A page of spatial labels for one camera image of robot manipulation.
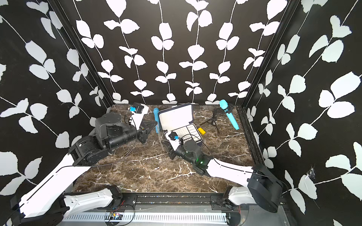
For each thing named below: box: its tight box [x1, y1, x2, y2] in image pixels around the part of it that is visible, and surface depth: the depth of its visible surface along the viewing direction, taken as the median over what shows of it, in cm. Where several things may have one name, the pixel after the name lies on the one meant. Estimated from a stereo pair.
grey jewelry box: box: [157, 102, 204, 143], surface depth 95 cm
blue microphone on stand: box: [219, 99, 240, 131], surface depth 88 cm
